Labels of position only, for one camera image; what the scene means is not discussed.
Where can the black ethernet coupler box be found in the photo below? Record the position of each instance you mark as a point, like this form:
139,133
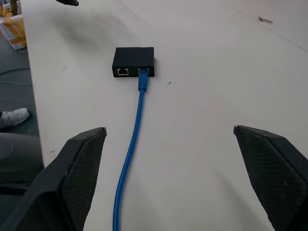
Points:
133,61

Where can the white box with yellow tape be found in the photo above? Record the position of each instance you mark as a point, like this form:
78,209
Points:
13,29

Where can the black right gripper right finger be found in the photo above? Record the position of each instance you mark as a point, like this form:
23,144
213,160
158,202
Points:
274,173

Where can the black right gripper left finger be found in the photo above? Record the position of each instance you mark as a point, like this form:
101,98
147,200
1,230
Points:
72,178

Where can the grey sneaker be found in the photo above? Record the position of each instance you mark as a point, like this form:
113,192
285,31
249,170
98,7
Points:
13,118

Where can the black left robot gripper tip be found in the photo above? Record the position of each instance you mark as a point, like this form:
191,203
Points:
68,2

